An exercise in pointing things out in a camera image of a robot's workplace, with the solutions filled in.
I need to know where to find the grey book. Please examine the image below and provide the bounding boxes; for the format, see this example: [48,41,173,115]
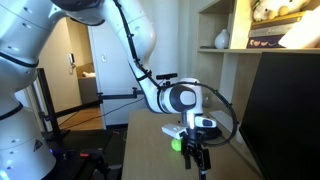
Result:
[247,23,294,38]

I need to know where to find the black computer monitor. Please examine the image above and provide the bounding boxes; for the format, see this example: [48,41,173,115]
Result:
[238,51,320,180]

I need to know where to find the black tripod pole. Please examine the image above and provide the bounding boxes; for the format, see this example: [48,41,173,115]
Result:
[35,68,101,141]

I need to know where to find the black robot cart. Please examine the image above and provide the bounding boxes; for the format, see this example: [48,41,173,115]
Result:
[41,128,129,180]

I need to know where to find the green golf ball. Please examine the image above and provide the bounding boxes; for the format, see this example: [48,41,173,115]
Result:
[170,138,183,152]

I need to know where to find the door handle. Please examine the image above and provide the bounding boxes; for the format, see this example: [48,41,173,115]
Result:
[68,53,77,76]

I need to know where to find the white vase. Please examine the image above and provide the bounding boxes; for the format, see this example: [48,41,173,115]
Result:
[213,28,231,50]

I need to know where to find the beige sofa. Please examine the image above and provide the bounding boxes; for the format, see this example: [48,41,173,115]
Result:
[75,63,99,105]

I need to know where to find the thin black cable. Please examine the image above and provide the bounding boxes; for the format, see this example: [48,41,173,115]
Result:
[59,94,148,132]

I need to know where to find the white cup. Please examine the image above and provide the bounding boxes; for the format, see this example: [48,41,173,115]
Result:
[234,123,246,144]

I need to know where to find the light wood shelf unit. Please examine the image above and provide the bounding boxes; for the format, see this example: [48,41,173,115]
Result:
[191,0,320,180]

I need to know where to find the purple book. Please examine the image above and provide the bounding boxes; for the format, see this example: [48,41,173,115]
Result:
[245,34,284,50]

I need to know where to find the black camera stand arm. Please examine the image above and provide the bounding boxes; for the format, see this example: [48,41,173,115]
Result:
[97,87,148,105]

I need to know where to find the white plush toy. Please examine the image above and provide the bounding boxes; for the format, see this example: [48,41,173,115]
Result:
[250,0,309,23]

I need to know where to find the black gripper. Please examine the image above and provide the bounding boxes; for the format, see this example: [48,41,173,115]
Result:
[182,127,212,180]

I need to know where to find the black exterior camera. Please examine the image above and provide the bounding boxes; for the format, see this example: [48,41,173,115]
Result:
[155,73,179,81]

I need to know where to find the yellow book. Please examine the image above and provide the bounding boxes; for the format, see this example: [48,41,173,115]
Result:
[249,11,304,31]

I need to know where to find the white keyboard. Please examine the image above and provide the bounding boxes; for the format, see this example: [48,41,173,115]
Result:
[208,109,242,135]

